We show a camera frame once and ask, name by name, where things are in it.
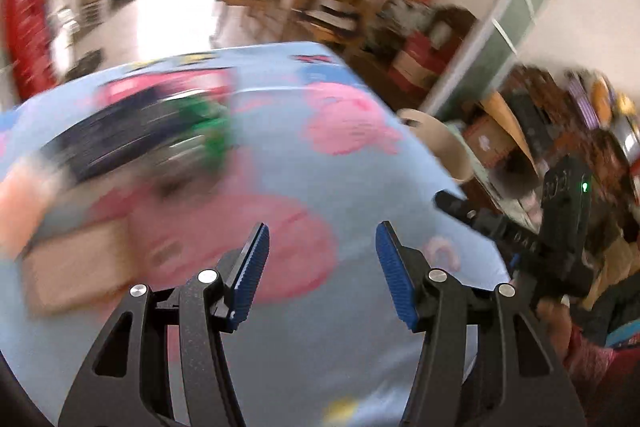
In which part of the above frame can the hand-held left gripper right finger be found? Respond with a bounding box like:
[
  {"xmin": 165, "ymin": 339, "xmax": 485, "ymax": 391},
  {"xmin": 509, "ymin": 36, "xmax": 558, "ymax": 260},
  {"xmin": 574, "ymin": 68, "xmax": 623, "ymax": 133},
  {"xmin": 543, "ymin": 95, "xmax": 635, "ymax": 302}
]
[{"xmin": 375, "ymin": 221, "xmax": 588, "ymax": 427}]

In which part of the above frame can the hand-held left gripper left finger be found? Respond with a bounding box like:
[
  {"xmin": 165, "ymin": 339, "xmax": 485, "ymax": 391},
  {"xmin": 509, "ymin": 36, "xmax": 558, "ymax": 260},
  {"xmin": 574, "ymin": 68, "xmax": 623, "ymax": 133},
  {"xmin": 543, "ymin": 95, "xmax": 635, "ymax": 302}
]
[{"xmin": 57, "ymin": 222, "xmax": 271, "ymax": 427}]

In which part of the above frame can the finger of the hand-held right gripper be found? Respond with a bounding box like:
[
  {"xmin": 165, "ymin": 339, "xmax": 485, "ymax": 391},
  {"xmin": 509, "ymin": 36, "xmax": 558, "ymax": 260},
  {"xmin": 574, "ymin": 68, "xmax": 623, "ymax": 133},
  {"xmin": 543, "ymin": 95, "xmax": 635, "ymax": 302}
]
[{"xmin": 434, "ymin": 190, "xmax": 545, "ymax": 259}]

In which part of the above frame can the beige waste bin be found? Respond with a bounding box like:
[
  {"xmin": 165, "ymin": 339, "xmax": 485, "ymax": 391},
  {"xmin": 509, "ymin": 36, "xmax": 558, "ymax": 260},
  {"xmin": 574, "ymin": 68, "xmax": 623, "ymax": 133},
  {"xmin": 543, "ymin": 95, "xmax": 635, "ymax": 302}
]
[{"xmin": 397, "ymin": 108, "xmax": 474, "ymax": 186}]

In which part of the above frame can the brown cardboard piece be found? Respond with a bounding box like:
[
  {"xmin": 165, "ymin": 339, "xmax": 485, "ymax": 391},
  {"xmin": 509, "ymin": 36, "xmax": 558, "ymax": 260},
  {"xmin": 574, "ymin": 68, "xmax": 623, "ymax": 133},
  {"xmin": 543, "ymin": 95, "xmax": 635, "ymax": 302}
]
[{"xmin": 20, "ymin": 218, "xmax": 135, "ymax": 317}]

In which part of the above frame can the black and green packet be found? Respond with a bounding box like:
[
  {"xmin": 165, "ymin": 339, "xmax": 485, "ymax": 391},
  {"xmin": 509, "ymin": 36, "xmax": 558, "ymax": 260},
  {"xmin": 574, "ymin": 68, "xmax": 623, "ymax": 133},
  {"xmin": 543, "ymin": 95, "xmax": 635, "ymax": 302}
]
[{"xmin": 40, "ymin": 79, "xmax": 237, "ymax": 188}]

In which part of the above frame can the pale pink cylinder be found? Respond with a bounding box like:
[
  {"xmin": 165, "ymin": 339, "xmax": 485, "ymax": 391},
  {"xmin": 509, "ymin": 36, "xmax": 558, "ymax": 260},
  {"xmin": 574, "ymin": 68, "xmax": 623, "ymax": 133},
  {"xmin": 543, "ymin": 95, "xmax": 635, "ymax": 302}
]
[{"xmin": 0, "ymin": 157, "xmax": 57, "ymax": 259}]

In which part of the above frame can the person's right hand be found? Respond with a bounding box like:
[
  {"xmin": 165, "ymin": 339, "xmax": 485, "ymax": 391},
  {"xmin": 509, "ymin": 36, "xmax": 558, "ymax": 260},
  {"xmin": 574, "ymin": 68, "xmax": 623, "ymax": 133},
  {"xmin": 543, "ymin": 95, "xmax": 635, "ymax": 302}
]
[{"xmin": 537, "ymin": 299, "xmax": 574, "ymax": 359}]

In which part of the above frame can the bent brown cardboard sheet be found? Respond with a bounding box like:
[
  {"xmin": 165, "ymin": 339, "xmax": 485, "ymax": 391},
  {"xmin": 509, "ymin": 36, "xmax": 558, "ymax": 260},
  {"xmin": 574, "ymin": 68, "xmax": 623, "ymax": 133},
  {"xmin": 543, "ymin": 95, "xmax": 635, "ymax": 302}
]
[{"xmin": 479, "ymin": 91, "xmax": 545, "ymax": 178}]

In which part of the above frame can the blue cartoon printed blanket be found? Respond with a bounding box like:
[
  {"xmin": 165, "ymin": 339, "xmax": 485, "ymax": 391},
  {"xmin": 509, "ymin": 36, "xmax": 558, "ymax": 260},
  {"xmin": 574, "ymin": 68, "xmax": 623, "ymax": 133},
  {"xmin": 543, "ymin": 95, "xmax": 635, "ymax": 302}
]
[{"xmin": 0, "ymin": 41, "xmax": 512, "ymax": 427}]

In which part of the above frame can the red and brown cardboard box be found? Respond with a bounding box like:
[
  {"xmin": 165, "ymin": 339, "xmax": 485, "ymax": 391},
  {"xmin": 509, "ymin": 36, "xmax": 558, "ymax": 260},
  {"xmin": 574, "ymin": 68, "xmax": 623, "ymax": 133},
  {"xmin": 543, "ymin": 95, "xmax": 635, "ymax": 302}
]
[{"xmin": 389, "ymin": 31, "xmax": 452, "ymax": 94}]

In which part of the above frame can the stack of red plastic stools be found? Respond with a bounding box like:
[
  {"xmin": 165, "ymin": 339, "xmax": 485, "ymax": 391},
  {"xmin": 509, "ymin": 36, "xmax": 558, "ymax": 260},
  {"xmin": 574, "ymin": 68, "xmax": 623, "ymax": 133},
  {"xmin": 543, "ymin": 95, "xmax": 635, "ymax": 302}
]
[{"xmin": 2, "ymin": 0, "xmax": 60, "ymax": 102}]

